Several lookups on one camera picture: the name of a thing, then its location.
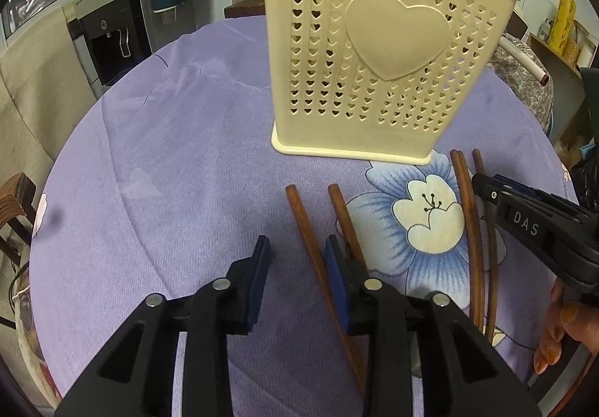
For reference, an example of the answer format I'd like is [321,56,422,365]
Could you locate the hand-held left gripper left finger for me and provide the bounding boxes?
[56,235,272,417]

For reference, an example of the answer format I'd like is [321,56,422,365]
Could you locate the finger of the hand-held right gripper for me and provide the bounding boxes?
[491,173,582,208]
[472,172,505,213]

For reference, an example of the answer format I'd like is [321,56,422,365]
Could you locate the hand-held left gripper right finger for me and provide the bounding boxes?
[324,234,544,417]

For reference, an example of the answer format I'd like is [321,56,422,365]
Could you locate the cream perforated utensil holder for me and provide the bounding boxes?
[259,0,522,165]

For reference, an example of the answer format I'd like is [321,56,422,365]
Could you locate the person's right hand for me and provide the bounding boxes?
[533,280,599,375]

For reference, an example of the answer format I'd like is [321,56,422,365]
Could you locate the floral patterned cloth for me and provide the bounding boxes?
[487,35,556,133]

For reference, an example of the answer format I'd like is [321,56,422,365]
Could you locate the light wooden shelf unit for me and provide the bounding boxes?
[528,18,599,147]

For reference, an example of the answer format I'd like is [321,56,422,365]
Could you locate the cream pot with glass lid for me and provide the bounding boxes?
[498,37,551,86]

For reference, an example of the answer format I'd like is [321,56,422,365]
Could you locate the purple floral tablecloth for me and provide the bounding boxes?
[28,16,582,417]

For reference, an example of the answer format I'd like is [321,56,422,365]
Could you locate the white rice cooker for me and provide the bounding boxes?
[508,9,530,39]

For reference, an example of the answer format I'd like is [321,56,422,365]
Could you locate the yellow wrapped roll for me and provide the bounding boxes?
[550,0,577,57]

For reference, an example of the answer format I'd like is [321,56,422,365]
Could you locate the goggles print seat cushion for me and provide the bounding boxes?
[8,275,63,401]

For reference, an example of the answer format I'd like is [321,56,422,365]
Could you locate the dark wooden chair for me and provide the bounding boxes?
[0,172,39,269]

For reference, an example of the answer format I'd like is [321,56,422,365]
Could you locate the dark wooden counter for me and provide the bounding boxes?
[224,0,268,21]

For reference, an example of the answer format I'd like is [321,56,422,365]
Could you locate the beige felt sheet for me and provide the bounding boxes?
[0,6,97,175]

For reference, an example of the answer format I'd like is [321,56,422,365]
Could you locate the grey water dispenser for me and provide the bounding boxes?
[67,0,156,86]

